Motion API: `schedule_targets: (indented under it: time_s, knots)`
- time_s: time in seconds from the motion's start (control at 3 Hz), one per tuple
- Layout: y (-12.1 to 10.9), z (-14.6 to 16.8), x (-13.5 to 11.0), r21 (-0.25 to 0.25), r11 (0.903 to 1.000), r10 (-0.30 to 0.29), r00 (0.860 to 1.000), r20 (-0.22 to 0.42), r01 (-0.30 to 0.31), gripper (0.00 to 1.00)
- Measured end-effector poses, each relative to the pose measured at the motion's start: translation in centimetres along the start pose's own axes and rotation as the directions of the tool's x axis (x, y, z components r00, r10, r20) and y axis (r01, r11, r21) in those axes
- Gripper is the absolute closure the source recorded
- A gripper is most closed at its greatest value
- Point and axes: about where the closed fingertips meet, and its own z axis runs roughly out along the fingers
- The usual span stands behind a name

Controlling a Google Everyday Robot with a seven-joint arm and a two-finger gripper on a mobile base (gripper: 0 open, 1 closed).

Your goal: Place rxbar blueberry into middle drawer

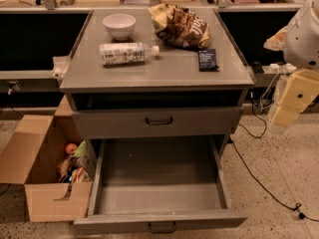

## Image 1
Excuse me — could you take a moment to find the brown chips bag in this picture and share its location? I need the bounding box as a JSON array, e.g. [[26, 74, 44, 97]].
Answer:
[[149, 4, 210, 50]]

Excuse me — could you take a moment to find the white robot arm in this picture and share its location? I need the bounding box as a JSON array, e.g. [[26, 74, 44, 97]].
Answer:
[[264, 0, 319, 134]]

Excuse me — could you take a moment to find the grey drawer cabinet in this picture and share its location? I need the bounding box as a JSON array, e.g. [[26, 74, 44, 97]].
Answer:
[[59, 7, 255, 235]]

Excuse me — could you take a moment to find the black floor cable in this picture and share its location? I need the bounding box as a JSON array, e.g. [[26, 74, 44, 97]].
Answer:
[[231, 110, 319, 223]]

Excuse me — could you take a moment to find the orange fruit in box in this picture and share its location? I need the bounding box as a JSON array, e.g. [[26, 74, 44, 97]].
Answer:
[[65, 143, 78, 155]]

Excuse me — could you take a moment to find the white ceramic bowl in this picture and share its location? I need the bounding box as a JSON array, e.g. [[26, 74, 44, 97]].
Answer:
[[103, 14, 136, 41]]

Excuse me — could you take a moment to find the open grey middle drawer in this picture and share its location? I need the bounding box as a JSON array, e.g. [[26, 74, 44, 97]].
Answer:
[[74, 136, 247, 235]]

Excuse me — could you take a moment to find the closed grey top drawer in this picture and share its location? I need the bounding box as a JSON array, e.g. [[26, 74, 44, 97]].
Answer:
[[72, 107, 242, 138]]

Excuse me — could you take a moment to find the clear plastic water bottle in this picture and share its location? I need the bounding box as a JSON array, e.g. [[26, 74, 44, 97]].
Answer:
[[99, 42, 160, 66]]

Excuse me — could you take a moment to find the white power strip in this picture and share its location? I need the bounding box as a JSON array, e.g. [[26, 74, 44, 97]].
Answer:
[[269, 63, 296, 74]]

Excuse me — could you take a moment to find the brown cardboard box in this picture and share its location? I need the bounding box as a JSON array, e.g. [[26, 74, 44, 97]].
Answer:
[[0, 99, 93, 222]]

